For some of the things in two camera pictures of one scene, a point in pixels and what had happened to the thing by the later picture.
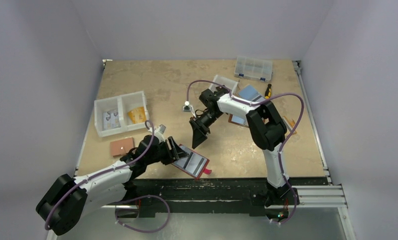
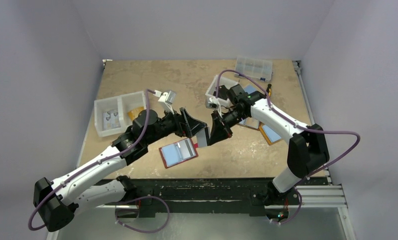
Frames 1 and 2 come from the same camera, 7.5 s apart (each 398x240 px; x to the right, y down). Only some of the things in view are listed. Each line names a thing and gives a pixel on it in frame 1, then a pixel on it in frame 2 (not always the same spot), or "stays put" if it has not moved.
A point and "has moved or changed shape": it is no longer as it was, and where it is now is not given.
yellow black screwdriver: [268, 92] stays put
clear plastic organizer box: [253, 68] stays put
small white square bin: [230, 83] stays put
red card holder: [194, 164] has moved or changed shape
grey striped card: [193, 164] has moved or changed shape
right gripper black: [200, 122] to [222, 122]
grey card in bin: [111, 120] stays put
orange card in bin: [137, 115] stays put
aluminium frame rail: [330, 196] stays put
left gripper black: [175, 153] to [185, 125]
